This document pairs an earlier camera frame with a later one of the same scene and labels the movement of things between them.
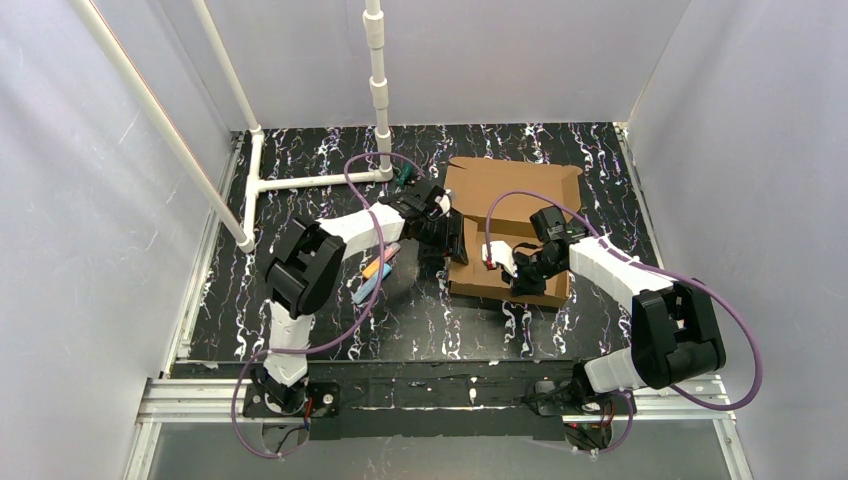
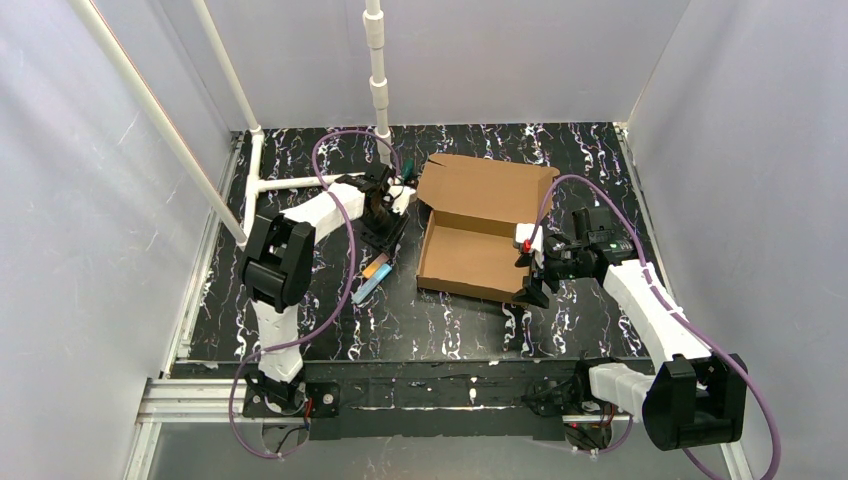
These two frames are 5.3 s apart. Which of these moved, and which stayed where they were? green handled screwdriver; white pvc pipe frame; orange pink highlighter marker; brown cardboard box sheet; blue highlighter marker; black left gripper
Moved: black left gripper; brown cardboard box sheet
Stayed: orange pink highlighter marker; green handled screwdriver; white pvc pipe frame; blue highlighter marker
